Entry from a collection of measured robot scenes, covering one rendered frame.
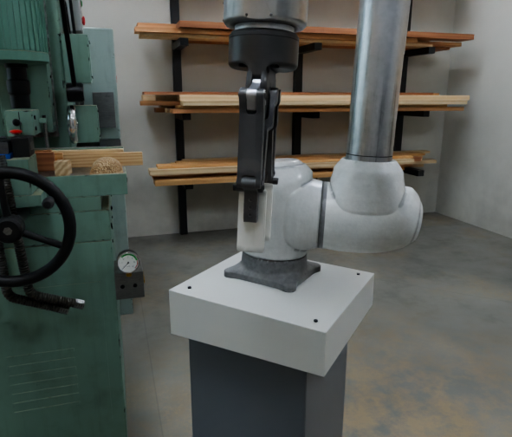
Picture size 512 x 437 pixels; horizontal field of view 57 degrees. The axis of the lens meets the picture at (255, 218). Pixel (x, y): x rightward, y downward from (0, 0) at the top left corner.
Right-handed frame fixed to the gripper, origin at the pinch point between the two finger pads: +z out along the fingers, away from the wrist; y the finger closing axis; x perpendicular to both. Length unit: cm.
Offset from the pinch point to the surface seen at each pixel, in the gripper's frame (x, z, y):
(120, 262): -47, 29, -64
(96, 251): -56, 28, -67
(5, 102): -89, -13, -77
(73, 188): -60, 10, -64
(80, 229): -59, 21, -65
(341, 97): 13, -31, -323
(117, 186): -50, 9, -69
